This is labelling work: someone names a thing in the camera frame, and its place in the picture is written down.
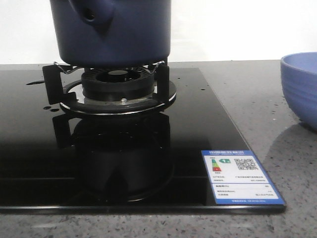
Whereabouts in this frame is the light blue plastic bowl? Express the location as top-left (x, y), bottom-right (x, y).
top-left (280, 52), bottom-right (317, 130)

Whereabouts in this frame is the black pot support grate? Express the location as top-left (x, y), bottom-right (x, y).
top-left (43, 64), bottom-right (176, 117)

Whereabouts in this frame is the dark blue cooking pot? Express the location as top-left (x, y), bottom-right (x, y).
top-left (50, 0), bottom-right (171, 68)

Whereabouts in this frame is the black gas burner head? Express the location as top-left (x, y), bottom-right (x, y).
top-left (81, 67), bottom-right (155, 101)

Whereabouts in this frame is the blue energy rating label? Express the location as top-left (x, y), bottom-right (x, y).
top-left (202, 150), bottom-right (285, 205)

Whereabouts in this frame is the black glass gas cooktop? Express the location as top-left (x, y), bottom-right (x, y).
top-left (0, 68), bottom-right (286, 214)

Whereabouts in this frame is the silver wire pot reducer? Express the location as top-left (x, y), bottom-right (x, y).
top-left (53, 60), bottom-right (167, 74)

